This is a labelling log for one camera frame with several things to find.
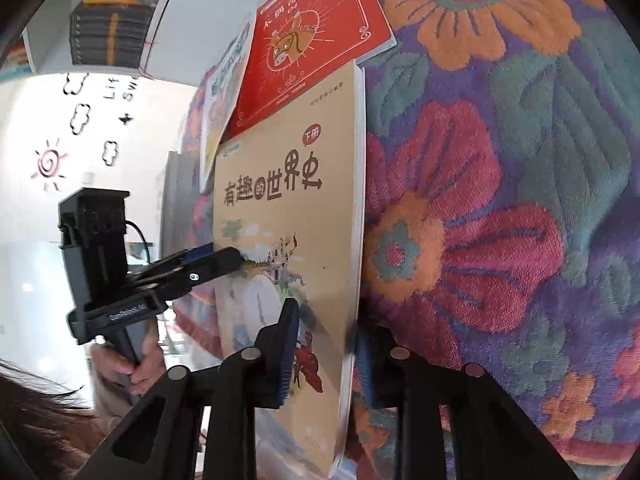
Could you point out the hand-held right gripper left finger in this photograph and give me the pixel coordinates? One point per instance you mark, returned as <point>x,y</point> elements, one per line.
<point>287,355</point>

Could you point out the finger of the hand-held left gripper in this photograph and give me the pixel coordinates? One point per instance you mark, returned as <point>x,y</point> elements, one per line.
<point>197,255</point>
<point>210,270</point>

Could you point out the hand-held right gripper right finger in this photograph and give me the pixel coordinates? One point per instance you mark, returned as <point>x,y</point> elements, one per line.
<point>367,360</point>

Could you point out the tan landscape cover book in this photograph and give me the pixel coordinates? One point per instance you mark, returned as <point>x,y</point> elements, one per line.
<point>280,170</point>

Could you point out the white cartoon comic book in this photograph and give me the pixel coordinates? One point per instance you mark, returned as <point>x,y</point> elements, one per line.
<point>220,100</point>

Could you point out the red book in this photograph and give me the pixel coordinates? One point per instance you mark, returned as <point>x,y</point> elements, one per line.
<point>310,35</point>

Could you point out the person's left hand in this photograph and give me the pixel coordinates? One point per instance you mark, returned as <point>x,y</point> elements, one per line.
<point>107,365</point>

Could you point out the person's dark hair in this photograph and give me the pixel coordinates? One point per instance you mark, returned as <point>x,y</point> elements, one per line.
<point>40,420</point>

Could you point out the row of black hardcover volumes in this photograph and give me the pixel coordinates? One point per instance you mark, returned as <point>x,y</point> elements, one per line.
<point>110,35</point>

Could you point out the floral blanket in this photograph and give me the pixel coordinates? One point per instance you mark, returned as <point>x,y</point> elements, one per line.
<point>500,160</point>

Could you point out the white bookshelf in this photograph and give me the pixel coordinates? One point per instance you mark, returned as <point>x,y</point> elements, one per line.
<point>200,10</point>

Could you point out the red sun wall decal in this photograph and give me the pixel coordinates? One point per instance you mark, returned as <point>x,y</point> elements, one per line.
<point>50,165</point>

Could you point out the black bird wall decal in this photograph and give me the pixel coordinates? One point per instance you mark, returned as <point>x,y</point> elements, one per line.
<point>126,119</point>

